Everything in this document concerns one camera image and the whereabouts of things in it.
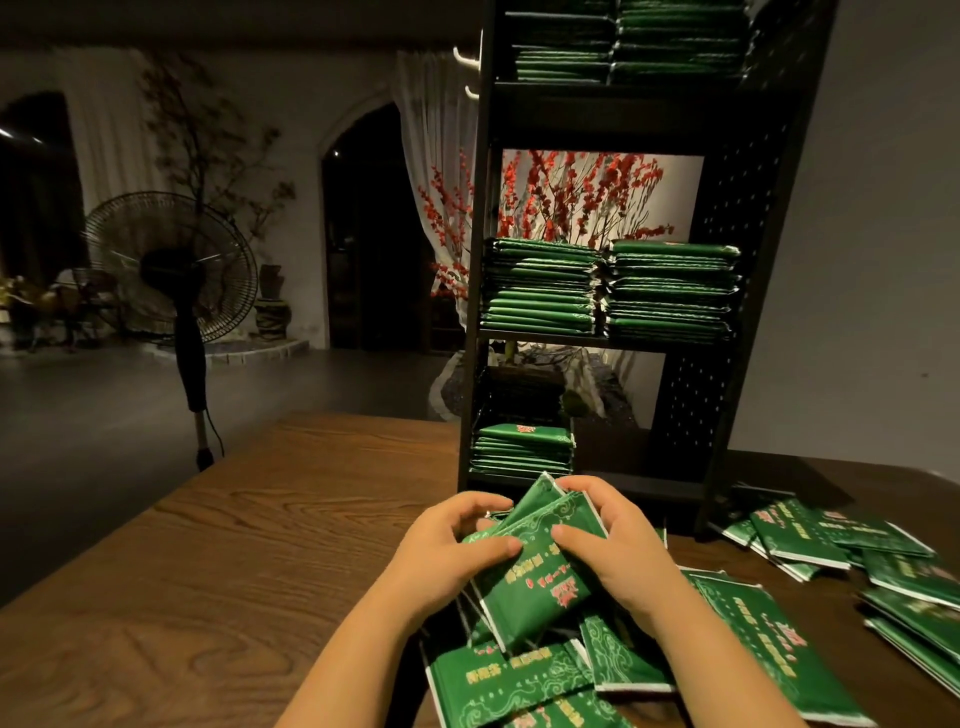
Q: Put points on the bare branched tree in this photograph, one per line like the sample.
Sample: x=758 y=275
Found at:
x=210 y=128

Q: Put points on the person's left forearm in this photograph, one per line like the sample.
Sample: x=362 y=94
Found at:
x=353 y=675

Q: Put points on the red berry branches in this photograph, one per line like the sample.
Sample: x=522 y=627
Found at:
x=578 y=195

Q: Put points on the white curtain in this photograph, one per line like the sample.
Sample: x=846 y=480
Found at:
x=432 y=128
x=105 y=128

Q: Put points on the bundle of green packets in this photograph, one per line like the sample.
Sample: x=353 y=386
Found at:
x=540 y=570

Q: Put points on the person's left hand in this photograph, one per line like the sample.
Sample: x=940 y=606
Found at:
x=435 y=563

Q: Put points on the black metal shelf rack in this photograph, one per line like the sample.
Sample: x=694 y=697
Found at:
x=750 y=210

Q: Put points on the white hook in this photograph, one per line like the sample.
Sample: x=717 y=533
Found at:
x=471 y=92
x=467 y=57

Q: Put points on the black standing fan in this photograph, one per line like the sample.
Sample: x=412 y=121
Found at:
x=168 y=263

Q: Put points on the person's right hand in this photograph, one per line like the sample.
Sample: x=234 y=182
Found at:
x=630 y=555

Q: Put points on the dark vase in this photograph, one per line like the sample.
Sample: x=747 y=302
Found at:
x=272 y=300

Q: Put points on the pile of green packets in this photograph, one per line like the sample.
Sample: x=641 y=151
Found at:
x=795 y=630

